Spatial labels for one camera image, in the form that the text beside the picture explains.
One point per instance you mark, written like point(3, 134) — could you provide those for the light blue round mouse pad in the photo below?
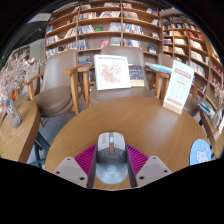
point(200, 153)

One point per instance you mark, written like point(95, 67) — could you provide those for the stack of books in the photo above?
point(206, 109)

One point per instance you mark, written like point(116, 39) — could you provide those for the wide wooden bookshelf with books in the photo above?
point(100, 26)

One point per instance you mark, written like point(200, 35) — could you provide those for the white and red sign card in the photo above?
point(178, 86)

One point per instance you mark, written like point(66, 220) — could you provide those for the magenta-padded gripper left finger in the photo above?
point(73, 170)

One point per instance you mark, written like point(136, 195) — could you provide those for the white framed floral picture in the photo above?
point(112, 72)

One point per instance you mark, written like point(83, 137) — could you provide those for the dark cover book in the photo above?
point(136, 76)

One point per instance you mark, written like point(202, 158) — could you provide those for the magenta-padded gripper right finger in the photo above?
point(150, 170)

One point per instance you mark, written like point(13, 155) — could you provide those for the light blue book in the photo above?
point(160, 68)

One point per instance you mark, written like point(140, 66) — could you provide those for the curved wooden bookshelf with books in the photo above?
point(190, 46)

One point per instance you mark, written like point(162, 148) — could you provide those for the grey computer mouse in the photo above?
point(111, 160)

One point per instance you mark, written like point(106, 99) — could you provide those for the glass vase with dried flowers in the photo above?
point(218, 116)
point(13, 115)

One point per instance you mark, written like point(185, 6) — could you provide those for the taupe armchair with wooden arms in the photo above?
point(191, 105)
point(133, 55)
point(55, 90)

